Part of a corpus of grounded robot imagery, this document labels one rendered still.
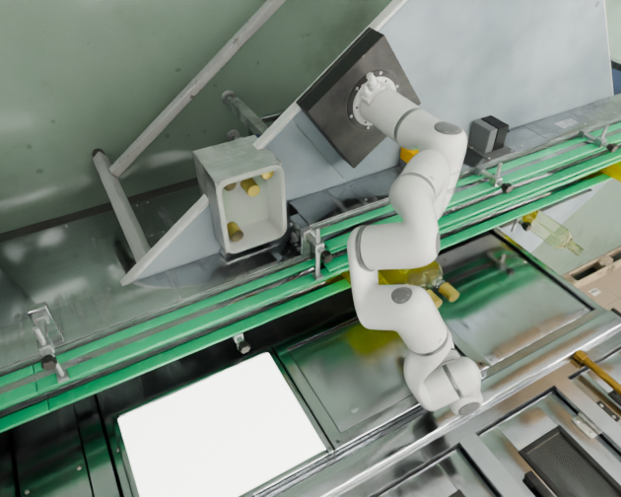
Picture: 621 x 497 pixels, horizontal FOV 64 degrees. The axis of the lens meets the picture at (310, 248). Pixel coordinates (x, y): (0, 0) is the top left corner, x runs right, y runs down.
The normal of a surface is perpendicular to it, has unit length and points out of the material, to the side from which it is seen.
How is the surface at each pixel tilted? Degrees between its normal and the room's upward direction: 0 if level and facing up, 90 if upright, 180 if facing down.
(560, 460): 90
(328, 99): 1
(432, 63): 0
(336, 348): 90
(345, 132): 1
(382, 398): 91
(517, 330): 90
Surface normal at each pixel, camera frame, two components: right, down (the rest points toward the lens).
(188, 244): 0.48, 0.58
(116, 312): 0.00, -0.75
